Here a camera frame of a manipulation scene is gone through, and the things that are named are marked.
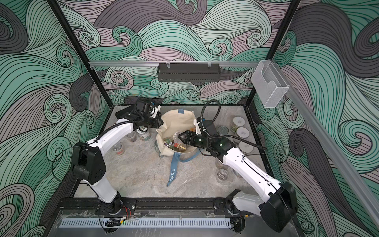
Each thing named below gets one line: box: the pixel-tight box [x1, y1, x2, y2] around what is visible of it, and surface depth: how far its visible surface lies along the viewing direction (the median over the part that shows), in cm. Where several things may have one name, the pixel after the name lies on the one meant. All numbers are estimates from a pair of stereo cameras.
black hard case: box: [114, 105, 140, 121], surface depth 68 cm
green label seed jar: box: [230, 116, 246, 133], surface depth 100 cm
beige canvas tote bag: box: [154, 108, 202, 187], surface depth 90 cm
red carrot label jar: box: [173, 142, 187, 153], surface depth 88 cm
